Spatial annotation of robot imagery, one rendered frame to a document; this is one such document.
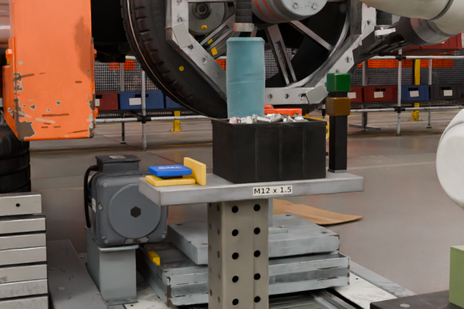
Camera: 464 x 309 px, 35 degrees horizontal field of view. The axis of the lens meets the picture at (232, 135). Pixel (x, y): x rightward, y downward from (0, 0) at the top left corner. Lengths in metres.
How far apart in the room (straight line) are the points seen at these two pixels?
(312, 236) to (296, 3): 0.64
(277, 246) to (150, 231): 0.33
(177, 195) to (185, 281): 0.50
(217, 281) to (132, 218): 0.40
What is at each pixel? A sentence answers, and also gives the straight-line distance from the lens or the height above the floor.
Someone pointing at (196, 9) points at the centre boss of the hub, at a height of 0.85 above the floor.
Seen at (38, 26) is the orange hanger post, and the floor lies 0.76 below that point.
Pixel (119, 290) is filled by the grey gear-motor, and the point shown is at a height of 0.11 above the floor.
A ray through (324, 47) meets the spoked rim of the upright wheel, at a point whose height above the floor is 0.72.
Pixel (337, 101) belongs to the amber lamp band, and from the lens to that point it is 1.53.
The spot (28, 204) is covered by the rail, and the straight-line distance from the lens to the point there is 1.70.
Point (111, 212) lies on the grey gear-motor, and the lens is 1.80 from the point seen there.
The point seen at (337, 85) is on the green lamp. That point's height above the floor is 0.63.
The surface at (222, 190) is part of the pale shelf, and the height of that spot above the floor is 0.44.
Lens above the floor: 0.68
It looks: 6 degrees down
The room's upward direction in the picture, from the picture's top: straight up
